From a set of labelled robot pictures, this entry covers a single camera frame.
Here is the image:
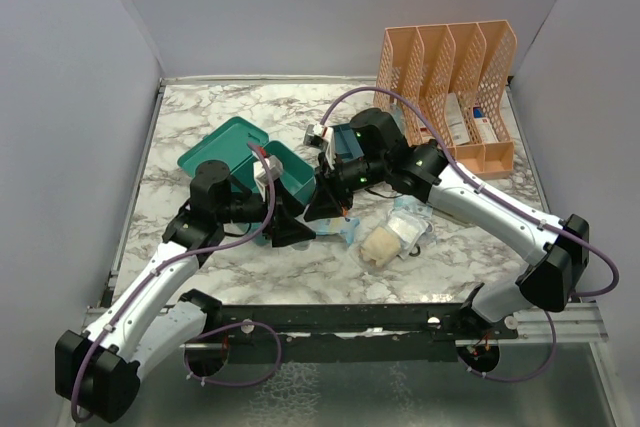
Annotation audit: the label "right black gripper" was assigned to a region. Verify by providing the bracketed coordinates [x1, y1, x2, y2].
[304, 152, 388, 221]

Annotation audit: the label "peach file organizer rack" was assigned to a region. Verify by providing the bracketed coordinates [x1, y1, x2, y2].
[374, 20, 517, 180]

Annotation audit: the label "cream cotton ball bag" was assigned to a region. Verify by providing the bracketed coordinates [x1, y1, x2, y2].
[359, 227, 402, 268]

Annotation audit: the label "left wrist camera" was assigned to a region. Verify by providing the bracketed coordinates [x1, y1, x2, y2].
[253, 155, 284, 199]

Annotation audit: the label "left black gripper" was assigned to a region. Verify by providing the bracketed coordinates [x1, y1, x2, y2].
[217, 177, 317, 245]

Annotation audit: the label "blue face mask packet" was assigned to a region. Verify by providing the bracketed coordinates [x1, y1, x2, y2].
[394, 196, 433, 219]

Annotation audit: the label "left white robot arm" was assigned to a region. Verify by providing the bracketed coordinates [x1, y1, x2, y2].
[54, 153, 315, 422]

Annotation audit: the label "dark blue divided tray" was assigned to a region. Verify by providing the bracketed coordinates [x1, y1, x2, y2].
[331, 123, 363, 162]

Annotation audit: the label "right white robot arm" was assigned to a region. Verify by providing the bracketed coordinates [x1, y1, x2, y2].
[304, 108, 589, 338]

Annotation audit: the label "teal medicine kit box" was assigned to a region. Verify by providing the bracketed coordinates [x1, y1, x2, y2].
[177, 116, 315, 231]

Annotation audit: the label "white gauze packet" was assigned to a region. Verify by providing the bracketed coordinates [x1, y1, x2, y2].
[385, 209, 433, 260]

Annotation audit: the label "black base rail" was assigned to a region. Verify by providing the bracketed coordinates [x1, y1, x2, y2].
[187, 299, 517, 364]

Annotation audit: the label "blue cotton swab packet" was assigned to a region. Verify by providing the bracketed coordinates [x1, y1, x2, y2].
[303, 217, 360, 246]

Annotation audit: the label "white red medicine box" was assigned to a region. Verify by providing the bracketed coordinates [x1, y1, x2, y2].
[472, 106, 499, 143]

